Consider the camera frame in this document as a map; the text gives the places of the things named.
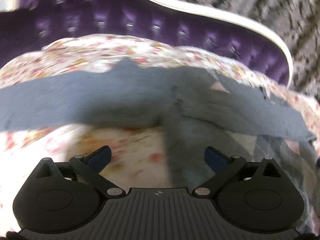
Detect grey argyle knit sweater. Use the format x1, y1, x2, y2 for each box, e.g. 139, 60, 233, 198
1, 58, 319, 232

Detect floral bedspread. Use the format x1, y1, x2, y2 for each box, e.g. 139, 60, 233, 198
1, 35, 319, 236

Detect purple tufted headboard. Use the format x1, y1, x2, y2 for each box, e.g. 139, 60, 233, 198
1, 0, 293, 85

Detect grey damask curtain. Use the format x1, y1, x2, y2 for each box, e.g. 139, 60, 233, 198
179, 0, 319, 99

